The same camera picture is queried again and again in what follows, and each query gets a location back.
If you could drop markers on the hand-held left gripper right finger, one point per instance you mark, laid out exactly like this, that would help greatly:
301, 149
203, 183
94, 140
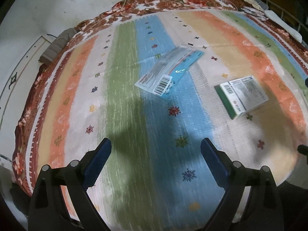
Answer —
214, 163

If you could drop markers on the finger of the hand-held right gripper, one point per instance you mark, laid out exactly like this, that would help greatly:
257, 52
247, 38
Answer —
306, 82
303, 149

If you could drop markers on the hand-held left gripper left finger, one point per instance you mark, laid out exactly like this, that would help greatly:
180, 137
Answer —
96, 163

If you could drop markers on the green and white medicine box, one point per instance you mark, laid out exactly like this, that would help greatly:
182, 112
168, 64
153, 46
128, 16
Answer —
243, 93

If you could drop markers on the blue packet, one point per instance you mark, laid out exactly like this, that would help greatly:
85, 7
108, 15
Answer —
173, 69

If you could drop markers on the striped colourful blanket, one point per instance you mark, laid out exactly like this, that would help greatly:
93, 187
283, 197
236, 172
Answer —
125, 101

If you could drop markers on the pile of clothes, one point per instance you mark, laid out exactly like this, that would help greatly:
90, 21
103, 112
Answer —
252, 7

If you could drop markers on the grey folded cloth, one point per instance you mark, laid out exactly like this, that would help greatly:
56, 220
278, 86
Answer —
56, 47

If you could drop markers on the striped colourful bedsheet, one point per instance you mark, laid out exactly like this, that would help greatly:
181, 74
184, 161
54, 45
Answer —
168, 2

